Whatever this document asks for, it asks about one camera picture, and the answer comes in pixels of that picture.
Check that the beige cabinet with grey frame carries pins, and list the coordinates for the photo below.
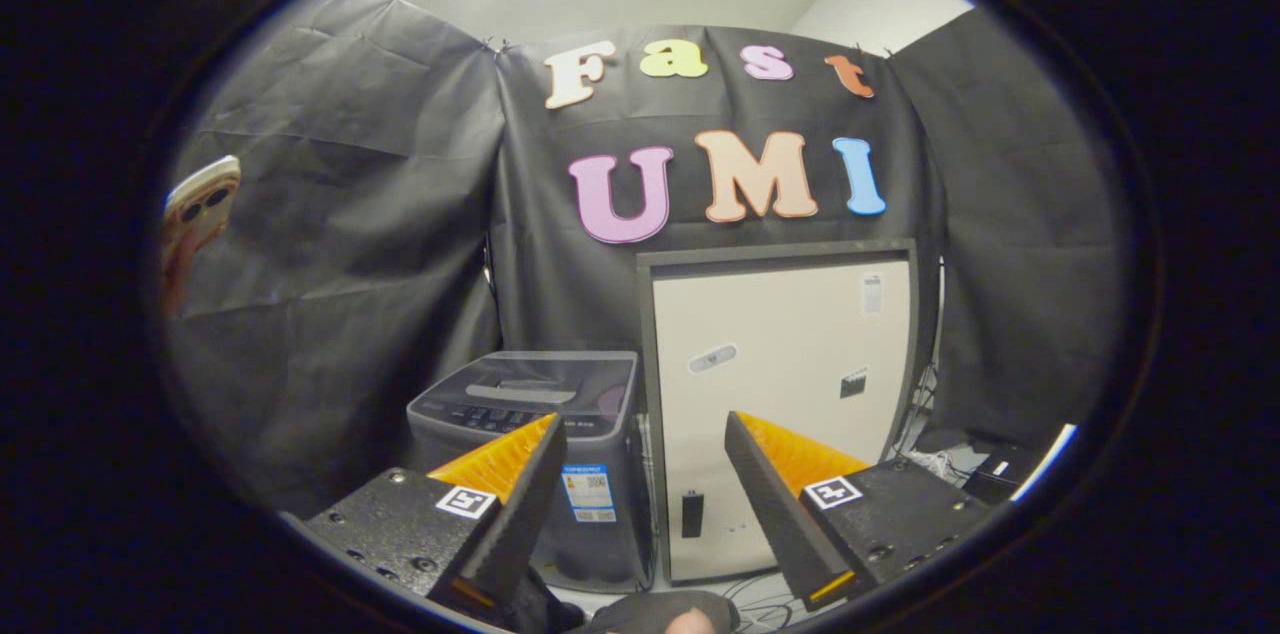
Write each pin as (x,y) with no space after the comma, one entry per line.
(780,314)

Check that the black box on floor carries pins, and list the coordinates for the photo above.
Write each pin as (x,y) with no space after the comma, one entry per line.
(1000,476)

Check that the person's leg in dark trousers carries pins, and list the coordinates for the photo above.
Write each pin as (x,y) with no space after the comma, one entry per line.
(640,614)

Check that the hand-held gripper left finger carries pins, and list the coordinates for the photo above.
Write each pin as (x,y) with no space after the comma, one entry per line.
(515,509)

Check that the grey washing machine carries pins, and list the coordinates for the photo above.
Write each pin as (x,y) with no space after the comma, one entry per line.
(630,554)

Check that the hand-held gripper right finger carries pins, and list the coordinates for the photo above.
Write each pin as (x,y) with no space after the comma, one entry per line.
(775,504)

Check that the black backdrop cloth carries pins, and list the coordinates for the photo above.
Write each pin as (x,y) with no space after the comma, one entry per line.
(350,214)

